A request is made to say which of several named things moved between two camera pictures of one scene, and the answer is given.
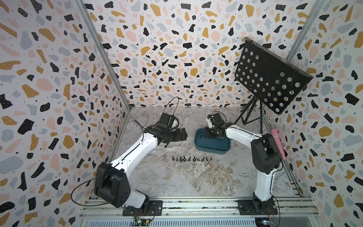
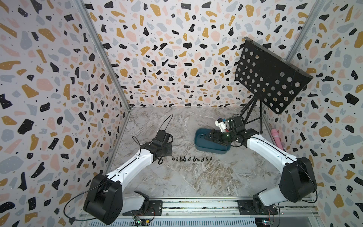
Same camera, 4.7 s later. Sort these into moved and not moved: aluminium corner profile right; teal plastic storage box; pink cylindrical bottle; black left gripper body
Moved: black left gripper body
Not moved: pink cylindrical bottle; aluminium corner profile right; teal plastic storage box
